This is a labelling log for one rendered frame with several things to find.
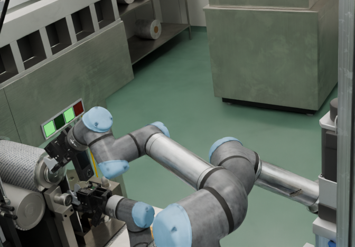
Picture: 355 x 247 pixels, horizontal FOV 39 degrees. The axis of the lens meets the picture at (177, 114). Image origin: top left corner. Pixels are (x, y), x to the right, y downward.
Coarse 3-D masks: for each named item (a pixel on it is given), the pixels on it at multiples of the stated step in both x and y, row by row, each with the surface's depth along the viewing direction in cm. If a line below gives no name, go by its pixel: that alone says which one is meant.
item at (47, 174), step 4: (44, 168) 162; (48, 168) 161; (44, 172) 161; (48, 172) 161; (60, 172) 166; (44, 176) 162; (48, 176) 162; (52, 176) 163; (56, 176) 165; (60, 176) 166; (48, 180) 162; (52, 180) 163; (56, 180) 165
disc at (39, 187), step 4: (44, 152) 162; (40, 156) 160; (44, 156) 162; (40, 160) 160; (36, 164) 159; (36, 168) 159; (36, 172) 160; (64, 172) 171; (36, 176) 160; (64, 176) 171; (36, 180) 160; (36, 184) 160; (40, 184) 162; (60, 184) 170; (40, 188) 162; (44, 188) 164; (48, 188) 165
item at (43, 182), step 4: (48, 156) 162; (40, 164) 160; (44, 164) 161; (40, 168) 160; (64, 168) 169; (40, 172) 160; (40, 176) 160; (40, 180) 161; (44, 180) 162; (60, 180) 168; (44, 184) 162; (48, 184) 164; (52, 184) 166; (56, 184) 167
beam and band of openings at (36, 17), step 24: (48, 0) 203; (72, 0) 209; (96, 0) 221; (24, 24) 189; (48, 24) 199; (72, 24) 211; (96, 24) 223; (0, 48) 189; (24, 48) 200; (48, 48) 201; (0, 72) 192; (24, 72) 192
